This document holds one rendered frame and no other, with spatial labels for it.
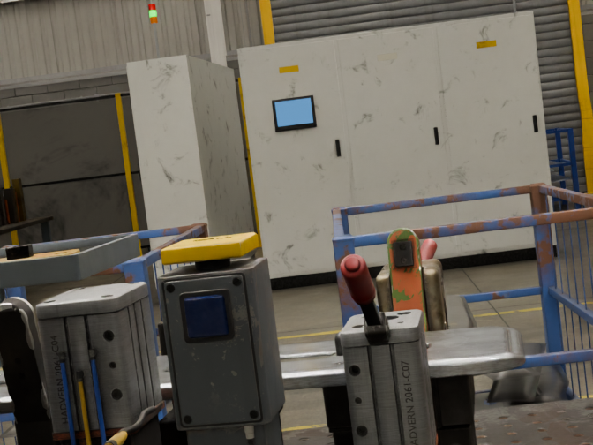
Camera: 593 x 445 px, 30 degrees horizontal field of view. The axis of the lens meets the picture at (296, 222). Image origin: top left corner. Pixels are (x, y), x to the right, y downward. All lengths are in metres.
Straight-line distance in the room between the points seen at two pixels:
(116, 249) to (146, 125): 8.32
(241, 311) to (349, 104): 8.27
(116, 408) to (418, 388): 0.26
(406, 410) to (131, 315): 0.26
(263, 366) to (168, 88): 8.36
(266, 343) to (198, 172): 8.29
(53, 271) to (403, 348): 0.31
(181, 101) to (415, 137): 1.92
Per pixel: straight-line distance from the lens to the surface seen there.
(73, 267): 0.77
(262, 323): 0.80
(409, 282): 1.26
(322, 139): 9.03
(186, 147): 9.09
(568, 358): 3.09
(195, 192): 9.09
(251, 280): 0.78
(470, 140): 9.10
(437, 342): 1.16
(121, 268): 3.09
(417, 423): 0.95
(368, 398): 0.95
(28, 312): 1.07
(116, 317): 0.97
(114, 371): 0.98
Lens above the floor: 1.23
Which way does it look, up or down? 4 degrees down
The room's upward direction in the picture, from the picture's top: 7 degrees counter-clockwise
